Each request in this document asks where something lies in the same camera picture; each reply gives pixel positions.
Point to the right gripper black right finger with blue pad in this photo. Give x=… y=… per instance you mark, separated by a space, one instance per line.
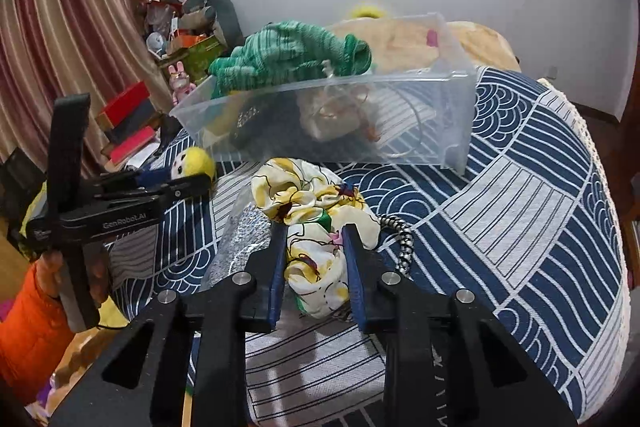
x=446 y=356

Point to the yellow white plush doll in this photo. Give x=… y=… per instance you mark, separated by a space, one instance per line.
x=192 y=161

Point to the yellow floral white cloth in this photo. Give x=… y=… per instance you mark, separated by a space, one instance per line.
x=315 y=204

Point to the green knitted soft garment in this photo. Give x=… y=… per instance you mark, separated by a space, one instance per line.
x=287 y=52

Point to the orange jacket sleeve forearm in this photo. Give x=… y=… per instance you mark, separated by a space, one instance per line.
x=34 y=338

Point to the left hand on gripper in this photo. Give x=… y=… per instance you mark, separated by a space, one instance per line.
x=49 y=275

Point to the red book stack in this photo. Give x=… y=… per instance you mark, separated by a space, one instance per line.
x=129 y=121

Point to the pink rabbit plush toy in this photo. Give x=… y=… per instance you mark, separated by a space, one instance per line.
x=179 y=82

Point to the green cabinet with clutter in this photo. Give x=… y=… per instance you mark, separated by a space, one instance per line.
x=168 y=44

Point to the striped red beige curtain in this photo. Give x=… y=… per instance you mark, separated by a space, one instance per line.
x=53 y=48

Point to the grey green dinosaur plush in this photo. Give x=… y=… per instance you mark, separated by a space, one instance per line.
x=217 y=17

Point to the clear plastic storage bin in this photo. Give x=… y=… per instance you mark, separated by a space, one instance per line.
x=419 y=117

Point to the beige plush blanket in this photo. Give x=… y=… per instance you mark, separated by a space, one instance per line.
x=400 y=45

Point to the yellow plush behind blanket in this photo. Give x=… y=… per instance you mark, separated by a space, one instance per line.
x=367 y=11

